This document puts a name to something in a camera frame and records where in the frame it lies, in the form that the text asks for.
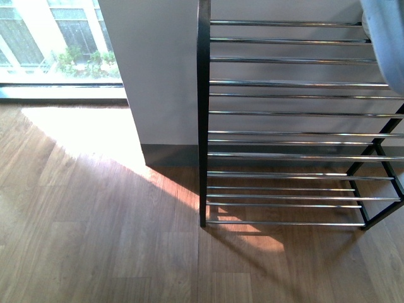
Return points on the light blue slipper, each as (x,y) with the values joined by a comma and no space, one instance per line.
(384,21)

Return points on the black metal shoe rack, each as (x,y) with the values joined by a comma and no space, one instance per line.
(296,124)

